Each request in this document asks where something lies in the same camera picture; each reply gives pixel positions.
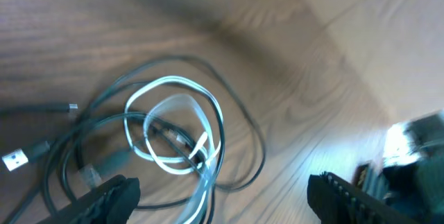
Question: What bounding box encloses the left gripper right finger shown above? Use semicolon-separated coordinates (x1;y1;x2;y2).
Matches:
307;171;418;224

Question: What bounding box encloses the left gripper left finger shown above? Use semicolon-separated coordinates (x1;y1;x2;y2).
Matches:
38;175;141;224

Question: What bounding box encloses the black usb cable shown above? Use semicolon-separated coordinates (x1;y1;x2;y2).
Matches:
1;78;226;224

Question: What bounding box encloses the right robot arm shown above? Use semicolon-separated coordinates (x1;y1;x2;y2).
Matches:
352;110;443;223

